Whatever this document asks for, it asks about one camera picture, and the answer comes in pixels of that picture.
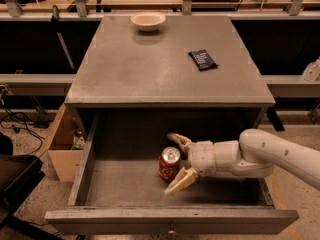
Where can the cardboard box on floor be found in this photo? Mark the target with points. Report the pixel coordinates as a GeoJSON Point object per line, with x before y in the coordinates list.
{"type": "Point", "coordinates": [64, 157]}

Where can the dark blue snack packet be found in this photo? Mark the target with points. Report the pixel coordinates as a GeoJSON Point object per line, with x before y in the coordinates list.
{"type": "Point", "coordinates": [203, 60]}

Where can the open grey top drawer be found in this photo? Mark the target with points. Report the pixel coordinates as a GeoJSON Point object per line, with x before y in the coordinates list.
{"type": "Point", "coordinates": [118, 190]}

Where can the metal drawer knob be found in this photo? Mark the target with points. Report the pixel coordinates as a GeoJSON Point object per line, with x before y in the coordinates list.
{"type": "Point", "coordinates": [171, 231]}

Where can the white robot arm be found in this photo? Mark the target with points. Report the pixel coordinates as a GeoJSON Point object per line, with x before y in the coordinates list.
{"type": "Point", "coordinates": [253, 155]}

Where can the white bowl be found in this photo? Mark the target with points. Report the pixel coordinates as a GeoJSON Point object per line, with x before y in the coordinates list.
{"type": "Point", "coordinates": [148, 21]}

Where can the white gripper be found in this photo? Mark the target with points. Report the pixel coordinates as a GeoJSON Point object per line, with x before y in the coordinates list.
{"type": "Point", "coordinates": [202, 158]}

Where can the red coke can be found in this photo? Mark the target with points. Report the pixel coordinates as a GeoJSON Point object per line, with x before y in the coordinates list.
{"type": "Point", "coordinates": [169, 163]}

